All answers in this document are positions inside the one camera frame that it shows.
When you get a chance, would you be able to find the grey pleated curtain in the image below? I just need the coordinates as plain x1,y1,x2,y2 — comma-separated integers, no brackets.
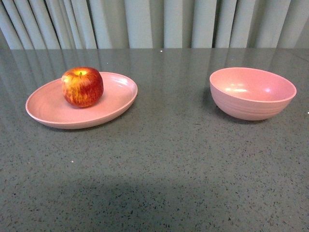
0,0,309,50

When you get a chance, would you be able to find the pink shallow plate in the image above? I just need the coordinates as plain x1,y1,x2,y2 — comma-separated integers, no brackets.
26,72,138,129

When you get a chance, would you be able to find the pink bowl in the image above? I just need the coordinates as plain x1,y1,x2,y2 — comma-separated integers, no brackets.
210,67,297,121

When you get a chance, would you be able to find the red yellow apple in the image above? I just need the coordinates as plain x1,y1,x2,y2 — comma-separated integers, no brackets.
61,67,104,108

